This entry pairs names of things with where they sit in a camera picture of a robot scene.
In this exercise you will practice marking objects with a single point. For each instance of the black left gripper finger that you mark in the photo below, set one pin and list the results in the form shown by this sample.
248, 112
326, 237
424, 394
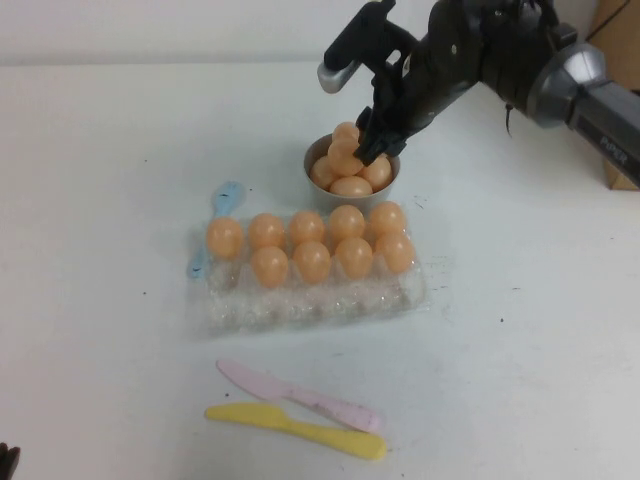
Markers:
3, 462
14, 465

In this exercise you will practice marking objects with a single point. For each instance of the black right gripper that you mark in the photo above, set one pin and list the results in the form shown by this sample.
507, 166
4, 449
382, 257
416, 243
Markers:
430, 85

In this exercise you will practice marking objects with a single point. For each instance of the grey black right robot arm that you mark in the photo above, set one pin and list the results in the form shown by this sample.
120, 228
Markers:
590, 115

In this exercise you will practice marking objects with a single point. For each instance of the clear plastic egg tray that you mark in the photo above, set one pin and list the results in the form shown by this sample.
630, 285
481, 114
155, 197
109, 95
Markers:
300, 310

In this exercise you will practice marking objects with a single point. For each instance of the brown cardboard box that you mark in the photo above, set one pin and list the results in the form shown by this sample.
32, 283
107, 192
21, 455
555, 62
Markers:
620, 30

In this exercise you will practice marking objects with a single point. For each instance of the grey round bowl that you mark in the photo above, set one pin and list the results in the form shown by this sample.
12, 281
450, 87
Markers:
320, 197

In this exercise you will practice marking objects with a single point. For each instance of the light blue plastic spork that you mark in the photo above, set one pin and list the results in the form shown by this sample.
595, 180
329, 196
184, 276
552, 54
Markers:
227, 195

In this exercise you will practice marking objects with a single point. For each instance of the yellow plastic knife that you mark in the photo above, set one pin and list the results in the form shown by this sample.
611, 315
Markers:
250, 415

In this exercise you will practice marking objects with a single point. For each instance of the pink plastic knife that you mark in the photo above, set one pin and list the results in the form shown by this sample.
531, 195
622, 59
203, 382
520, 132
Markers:
260, 382

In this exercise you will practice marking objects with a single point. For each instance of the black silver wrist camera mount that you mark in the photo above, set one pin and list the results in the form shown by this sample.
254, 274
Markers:
350, 40

